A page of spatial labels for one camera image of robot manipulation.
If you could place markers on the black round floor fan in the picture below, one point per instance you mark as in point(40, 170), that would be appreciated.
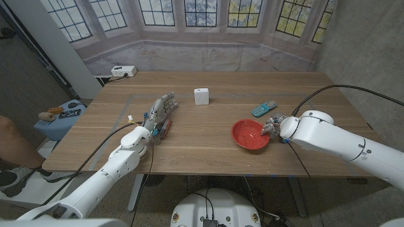
point(154, 179)

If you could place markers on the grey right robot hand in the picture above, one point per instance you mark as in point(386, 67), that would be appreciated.
point(273, 126)

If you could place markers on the red bowl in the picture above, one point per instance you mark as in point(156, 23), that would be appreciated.
point(247, 135)

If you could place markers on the small black mouse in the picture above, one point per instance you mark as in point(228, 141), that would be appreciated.
point(73, 105)

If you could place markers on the black remote control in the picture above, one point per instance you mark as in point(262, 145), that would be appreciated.
point(69, 113)

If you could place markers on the grey black sneaker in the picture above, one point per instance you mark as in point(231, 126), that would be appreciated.
point(53, 176)
point(12, 181)

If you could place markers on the white floor platform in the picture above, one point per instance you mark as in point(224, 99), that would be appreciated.
point(31, 192)

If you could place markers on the person's bare leg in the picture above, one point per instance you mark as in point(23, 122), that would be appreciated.
point(15, 143)

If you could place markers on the white power strip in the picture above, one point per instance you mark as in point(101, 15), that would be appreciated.
point(123, 71)

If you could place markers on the white cube charger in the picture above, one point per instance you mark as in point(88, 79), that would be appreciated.
point(201, 96)

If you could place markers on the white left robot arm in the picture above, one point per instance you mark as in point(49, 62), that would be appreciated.
point(101, 179)

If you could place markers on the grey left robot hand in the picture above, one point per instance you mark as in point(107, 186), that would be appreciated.
point(159, 110)

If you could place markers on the orange brick block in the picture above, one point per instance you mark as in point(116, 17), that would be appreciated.
point(55, 110)

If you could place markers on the red-brown folding multitool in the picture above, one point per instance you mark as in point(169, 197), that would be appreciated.
point(167, 127)

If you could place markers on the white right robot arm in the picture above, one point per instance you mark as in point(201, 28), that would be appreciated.
point(331, 138)

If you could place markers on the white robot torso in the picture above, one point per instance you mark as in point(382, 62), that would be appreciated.
point(216, 205)

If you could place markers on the blue stool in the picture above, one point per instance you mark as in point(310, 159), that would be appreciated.
point(52, 127)

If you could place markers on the teal mobile phone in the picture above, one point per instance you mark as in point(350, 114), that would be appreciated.
point(262, 109)

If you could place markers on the brown twine roll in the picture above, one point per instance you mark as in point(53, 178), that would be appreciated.
point(46, 116)

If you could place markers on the printed window backdrop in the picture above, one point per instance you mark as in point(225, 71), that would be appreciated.
point(202, 47)

